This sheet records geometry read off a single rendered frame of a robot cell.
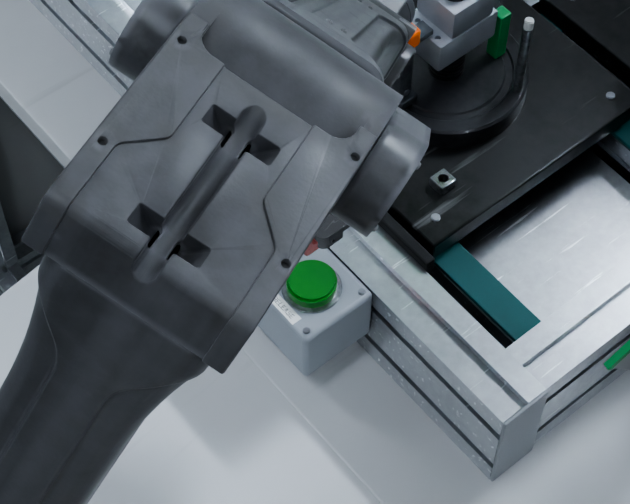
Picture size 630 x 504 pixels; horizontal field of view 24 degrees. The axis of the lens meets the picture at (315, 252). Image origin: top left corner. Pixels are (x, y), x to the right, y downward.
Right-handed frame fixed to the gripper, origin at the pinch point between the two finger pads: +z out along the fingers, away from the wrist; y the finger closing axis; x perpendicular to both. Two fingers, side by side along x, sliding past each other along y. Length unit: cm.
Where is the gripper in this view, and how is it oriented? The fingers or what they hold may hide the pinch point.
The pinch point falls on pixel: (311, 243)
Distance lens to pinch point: 109.0
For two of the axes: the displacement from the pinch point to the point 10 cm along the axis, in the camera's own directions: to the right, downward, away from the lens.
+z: 0.0, 5.5, 8.3
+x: -7.7, 5.4, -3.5
